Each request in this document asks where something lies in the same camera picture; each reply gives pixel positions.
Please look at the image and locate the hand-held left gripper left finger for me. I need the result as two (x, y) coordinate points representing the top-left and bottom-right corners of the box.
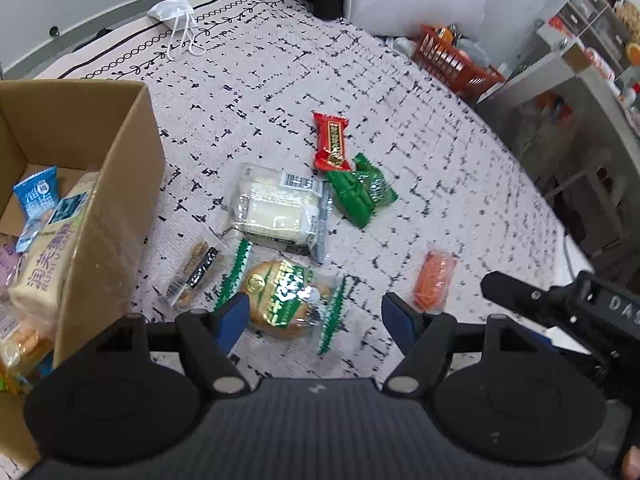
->
(95, 292), (251, 396)

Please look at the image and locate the clear white bread packet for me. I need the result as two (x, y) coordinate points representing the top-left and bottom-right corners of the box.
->
(225, 162), (332, 263)

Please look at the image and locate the red plastic basket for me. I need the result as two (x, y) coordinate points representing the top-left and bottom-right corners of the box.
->
(412, 24), (507, 102)

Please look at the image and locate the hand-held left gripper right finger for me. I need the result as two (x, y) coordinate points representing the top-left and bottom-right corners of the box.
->
(381, 292), (536, 396)

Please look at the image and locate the white bed sheet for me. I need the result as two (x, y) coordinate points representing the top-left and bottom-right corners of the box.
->
(550, 232), (598, 286)

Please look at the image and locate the brown cardboard box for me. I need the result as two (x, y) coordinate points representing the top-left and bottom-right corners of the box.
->
(0, 79), (167, 468)

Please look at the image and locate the black white printed blanket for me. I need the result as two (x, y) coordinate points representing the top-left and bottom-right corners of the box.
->
(30, 0), (571, 391)

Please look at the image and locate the long white bread packet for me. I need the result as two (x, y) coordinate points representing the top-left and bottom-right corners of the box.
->
(9, 170), (101, 331)

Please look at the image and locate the white shelf unit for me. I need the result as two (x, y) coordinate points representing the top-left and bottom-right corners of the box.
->
(475, 20), (640, 261)

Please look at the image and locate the grey drawer organiser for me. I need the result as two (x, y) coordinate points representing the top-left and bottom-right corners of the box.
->
(555, 0), (631, 68)

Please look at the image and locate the purple snack packet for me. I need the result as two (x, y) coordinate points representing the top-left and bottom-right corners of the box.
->
(0, 242), (23, 291)

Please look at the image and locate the orange cracker packet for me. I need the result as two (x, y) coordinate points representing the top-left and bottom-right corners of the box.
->
(0, 305), (56, 393)

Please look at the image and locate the pink orange snack packet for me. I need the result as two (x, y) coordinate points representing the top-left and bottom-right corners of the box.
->
(411, 250), (458, 313)

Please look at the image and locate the round bun green packet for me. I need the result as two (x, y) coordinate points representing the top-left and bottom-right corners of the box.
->
(215, 240), (348, 356)

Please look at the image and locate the red snack bar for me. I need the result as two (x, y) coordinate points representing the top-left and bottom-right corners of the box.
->
(312, 111), (353, 173)

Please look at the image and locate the dark stick snack packet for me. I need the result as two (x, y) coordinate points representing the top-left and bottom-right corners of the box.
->
(159, 237), (226, 309)

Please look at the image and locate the green snack packet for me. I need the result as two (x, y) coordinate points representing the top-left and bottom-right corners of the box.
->
(325, 152), (399, 228)

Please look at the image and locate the white face mask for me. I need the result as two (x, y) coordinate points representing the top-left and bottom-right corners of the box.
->
(147, 0), (207, 58)

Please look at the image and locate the blue white snack packet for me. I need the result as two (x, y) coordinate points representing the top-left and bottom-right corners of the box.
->
(12, 166), (60, 253)

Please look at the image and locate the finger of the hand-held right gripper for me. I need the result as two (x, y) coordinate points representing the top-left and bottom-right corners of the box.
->
(480, 270), (576, 323)

